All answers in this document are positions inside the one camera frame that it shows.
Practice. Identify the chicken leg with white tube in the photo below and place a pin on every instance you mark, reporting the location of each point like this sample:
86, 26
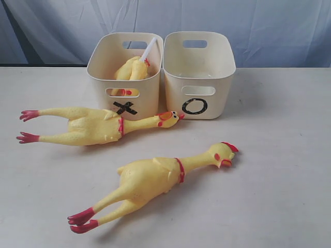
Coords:
134, 68

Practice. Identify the whole rubber chicken front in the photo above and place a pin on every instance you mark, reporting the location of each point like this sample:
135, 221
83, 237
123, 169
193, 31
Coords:
143, 180

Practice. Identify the whole rubber chicken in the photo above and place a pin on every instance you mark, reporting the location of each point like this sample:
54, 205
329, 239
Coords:
143, 180
88, 126

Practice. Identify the headless rubber chicken body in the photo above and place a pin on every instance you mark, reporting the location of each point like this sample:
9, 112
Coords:
123, 92

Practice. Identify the cream bin marked X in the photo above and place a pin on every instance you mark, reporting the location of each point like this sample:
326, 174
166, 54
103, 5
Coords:
133, 100

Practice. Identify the cream bin marked O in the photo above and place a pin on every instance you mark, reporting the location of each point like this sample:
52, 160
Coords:
198, 70

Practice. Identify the blue-grey backdrop curtain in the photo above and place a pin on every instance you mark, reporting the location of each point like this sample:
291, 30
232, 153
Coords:
261, 33

